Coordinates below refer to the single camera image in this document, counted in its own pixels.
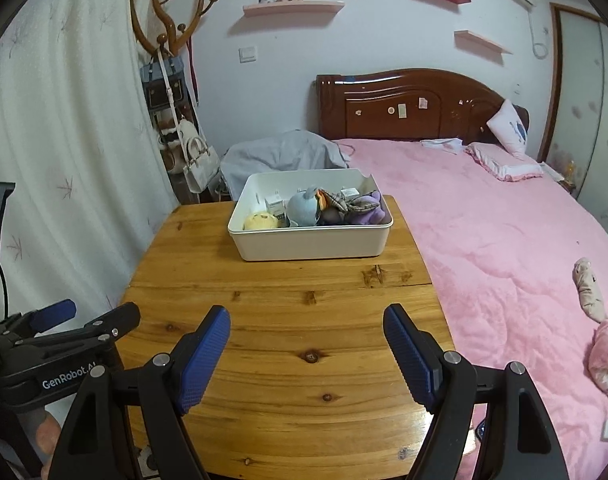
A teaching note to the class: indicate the wooden coat rack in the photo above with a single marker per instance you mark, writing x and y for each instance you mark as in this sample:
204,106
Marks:
166,15

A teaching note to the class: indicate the white handbag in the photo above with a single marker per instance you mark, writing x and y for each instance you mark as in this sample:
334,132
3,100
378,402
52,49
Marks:
201,167

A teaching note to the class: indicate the small silver box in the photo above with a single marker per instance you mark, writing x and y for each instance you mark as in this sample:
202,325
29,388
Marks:
276,206

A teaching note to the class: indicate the long pink wall shelf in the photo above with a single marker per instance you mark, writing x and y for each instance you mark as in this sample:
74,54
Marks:
289,8

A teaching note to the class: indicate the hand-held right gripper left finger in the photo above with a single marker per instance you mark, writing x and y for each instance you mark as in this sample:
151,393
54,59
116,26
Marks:
203,360

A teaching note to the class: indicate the blue brown satchel bag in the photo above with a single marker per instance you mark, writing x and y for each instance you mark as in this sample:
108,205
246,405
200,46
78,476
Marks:
158,85

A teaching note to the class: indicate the white light switch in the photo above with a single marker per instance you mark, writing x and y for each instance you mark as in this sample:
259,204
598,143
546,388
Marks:
248,54

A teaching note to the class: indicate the person's left hand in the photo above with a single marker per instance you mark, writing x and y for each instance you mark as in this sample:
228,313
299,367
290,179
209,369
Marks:
46,435

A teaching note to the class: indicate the pink frilled pillow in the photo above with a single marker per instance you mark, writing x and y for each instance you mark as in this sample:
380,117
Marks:
504,162

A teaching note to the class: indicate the beige printed cloth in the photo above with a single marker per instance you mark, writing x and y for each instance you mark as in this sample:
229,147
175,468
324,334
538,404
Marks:
590,290

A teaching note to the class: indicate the blue plush toy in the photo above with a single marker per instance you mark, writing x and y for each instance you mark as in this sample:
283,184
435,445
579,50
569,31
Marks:
304,207

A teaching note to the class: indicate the grey cloth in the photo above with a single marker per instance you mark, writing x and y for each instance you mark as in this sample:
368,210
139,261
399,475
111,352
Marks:
284,152

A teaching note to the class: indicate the white folded cloth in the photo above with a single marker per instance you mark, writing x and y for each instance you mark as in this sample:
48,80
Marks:
444,145

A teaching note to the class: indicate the white pillow blue print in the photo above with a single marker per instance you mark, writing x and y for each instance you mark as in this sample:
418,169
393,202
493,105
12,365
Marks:
506,127

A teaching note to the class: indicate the plaid fabric toy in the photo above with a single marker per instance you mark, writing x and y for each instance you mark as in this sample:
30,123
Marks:
346,201

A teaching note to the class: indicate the brown wooden headboard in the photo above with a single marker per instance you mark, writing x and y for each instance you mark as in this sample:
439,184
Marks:
369,92

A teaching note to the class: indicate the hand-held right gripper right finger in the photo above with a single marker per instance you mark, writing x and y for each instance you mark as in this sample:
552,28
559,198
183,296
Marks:
409,355

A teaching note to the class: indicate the flower print wardrobe door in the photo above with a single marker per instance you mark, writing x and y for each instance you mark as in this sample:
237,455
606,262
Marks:
579,110

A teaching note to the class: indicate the yellow plush toy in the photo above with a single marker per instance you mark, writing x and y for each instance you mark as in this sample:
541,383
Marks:
260,221

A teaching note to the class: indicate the purple plush toy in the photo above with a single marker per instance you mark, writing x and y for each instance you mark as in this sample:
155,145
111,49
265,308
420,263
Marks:
364,216

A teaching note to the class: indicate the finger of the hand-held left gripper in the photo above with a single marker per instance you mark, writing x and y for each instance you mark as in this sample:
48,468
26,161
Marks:
53,312
118,317

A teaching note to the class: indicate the cream fluffy bag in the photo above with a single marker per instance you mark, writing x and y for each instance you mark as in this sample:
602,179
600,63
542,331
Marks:
169,152

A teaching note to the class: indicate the pink bed blanket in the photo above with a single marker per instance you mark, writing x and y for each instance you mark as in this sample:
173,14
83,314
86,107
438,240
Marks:
484,260

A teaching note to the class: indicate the small green white box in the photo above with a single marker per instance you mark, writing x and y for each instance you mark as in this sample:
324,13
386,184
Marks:
349,192

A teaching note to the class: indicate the white plastic bin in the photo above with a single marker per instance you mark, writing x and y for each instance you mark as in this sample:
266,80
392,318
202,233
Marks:
309,245

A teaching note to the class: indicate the short pink wall shelf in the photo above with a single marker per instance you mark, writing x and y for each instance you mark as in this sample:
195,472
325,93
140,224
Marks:
479,39

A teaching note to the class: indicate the white curtain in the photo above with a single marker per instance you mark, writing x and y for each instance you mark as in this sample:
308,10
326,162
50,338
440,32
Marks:
58,135

